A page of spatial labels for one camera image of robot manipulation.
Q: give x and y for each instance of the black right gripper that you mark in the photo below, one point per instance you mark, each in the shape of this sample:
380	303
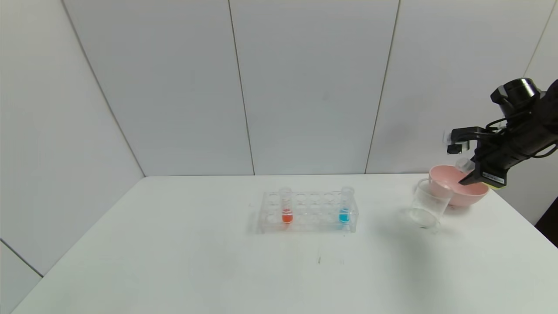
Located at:
491	177

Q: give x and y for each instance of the yellow pigment test tube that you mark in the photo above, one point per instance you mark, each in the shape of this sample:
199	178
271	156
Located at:
464	165

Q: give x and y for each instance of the blue pigment test tube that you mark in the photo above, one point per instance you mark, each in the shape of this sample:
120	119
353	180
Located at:
344	216

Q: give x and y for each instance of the black and grey right robot arm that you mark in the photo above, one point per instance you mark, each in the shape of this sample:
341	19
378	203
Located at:
516	93

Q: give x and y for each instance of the clear plastic beaker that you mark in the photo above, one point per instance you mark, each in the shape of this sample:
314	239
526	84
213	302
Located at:
425	209

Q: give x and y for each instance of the red pigment test tube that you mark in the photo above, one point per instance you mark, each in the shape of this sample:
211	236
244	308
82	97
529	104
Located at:
286	216

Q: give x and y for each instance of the clear acrylic test tube rack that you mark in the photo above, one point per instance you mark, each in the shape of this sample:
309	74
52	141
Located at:
270	211

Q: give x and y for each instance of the pink bowl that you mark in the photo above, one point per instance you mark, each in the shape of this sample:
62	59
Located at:
457	196

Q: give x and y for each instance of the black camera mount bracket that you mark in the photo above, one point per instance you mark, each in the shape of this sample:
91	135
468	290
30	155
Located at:
471	133

